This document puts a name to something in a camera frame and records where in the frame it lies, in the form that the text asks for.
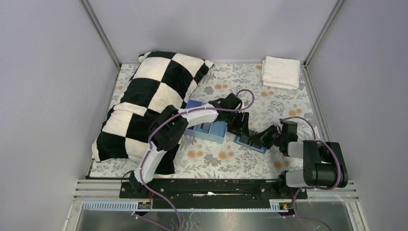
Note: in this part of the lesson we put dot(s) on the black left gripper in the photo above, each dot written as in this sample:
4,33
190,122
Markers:
238,125

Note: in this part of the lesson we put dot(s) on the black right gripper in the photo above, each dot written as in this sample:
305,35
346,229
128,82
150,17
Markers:
289,134

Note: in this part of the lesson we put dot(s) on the teal card holder wallet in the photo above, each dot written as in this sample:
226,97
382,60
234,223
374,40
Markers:
254,146

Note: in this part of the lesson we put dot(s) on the dark grey credit card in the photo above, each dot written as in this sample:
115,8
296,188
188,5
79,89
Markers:
244,141

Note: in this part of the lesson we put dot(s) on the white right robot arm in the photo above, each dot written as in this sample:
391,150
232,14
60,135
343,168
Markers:
323,162

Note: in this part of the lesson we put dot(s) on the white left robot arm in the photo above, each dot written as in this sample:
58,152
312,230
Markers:
169,126

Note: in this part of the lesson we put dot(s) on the blue three-compartment tray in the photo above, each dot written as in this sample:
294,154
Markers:
202,128

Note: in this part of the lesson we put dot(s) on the floral patterned table cloth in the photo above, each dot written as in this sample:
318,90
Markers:
198,158

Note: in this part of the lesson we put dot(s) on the folded white towel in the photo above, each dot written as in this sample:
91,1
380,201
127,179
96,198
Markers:
281,73

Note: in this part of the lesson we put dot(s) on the black white checkered pillow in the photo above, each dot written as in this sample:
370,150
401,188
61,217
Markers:
163,78

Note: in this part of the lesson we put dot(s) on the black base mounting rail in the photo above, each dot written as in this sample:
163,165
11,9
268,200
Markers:
207,193

